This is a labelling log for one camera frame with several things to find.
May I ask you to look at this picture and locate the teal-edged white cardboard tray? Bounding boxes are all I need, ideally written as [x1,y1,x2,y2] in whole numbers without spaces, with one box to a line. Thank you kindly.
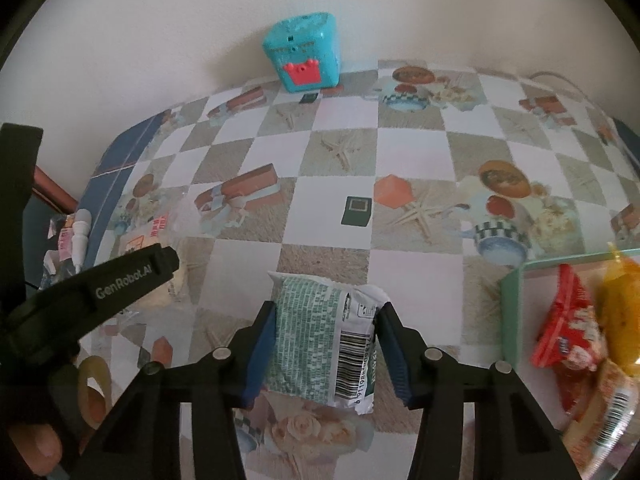
[499,247,640,480]

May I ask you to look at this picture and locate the green and white snack packet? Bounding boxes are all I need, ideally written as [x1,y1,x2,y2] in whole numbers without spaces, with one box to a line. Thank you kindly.
[263,270,392,416]

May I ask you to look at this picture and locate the white plug with cable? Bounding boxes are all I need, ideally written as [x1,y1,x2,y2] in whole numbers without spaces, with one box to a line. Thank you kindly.
[69,208,94,274]

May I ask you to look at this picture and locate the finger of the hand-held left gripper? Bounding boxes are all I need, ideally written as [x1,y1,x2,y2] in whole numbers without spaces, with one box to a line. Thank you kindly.
[150,243,181,292]

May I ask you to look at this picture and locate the translucent tape roll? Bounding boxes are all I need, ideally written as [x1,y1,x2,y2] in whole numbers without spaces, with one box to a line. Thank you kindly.
[77,354,112,432]

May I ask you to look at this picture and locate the red printed snack bag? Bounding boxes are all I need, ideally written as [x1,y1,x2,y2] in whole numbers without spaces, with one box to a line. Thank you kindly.
[529,263,609,414]

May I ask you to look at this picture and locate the person's left hand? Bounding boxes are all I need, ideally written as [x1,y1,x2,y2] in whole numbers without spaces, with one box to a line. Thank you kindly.
[7,422,64,477]

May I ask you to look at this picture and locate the small pink tube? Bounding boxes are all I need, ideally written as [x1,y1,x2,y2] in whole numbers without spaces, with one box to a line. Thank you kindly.
[57,227,76,262]

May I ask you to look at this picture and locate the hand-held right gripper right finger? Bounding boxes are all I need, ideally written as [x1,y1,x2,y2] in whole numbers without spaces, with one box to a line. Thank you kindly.
[375,302,584,480]

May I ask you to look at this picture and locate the yellow snack packet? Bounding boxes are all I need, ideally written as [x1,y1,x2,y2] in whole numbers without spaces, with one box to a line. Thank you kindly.
[599,242,640,377]

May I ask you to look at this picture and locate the white power strip cable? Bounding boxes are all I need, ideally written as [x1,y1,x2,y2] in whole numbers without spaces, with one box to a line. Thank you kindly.
[529,70,587,97]

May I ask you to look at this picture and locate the round bun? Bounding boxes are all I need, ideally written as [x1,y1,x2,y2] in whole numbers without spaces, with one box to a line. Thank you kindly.
[122,209,193,311]

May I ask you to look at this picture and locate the reddish wooden rail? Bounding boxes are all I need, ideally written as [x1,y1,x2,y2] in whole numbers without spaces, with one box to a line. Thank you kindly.
[32,164,79,217]

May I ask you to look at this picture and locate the crumpled wrappers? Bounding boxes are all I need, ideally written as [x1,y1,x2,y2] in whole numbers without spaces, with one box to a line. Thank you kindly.
[42,249,72,288]

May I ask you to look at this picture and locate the teal cube toy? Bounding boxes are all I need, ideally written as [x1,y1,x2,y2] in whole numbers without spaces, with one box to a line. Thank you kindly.
[262,11,342,94]

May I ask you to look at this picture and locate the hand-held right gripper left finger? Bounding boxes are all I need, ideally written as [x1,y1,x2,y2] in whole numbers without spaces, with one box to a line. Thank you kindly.
[75,301,277,480]

